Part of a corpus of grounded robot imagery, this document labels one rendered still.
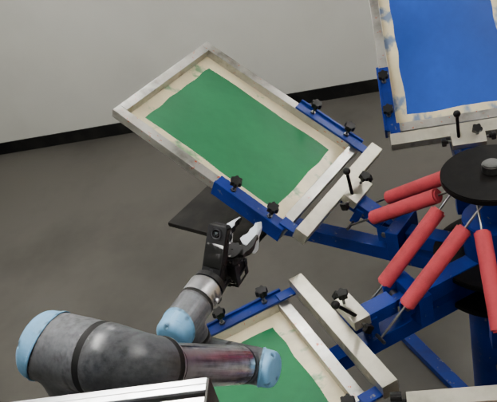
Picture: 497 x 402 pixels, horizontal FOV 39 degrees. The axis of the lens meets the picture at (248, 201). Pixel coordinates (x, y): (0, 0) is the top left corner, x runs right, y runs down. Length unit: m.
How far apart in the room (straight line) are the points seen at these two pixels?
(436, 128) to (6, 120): 4.42
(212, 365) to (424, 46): 2.15
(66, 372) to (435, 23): 2.43
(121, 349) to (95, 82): 5.00
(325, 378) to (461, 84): 1.40
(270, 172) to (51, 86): 3.74
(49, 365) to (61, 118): 5.20
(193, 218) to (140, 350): 1.93
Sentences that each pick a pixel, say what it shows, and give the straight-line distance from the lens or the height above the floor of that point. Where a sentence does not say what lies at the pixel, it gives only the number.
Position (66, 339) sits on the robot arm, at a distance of 1.11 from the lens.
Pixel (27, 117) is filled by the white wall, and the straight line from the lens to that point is 6.36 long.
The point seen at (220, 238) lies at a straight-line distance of 1.45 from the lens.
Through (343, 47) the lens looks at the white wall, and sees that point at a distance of 5.57.
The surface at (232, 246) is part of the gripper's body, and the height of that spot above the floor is 1.68.
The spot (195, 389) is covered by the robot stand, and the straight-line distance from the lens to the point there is 0.77.
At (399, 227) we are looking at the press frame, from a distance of 2.49.
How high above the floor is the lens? 2.58
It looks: 33 degrees down
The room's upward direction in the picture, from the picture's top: 16 degrees counter-clockwise
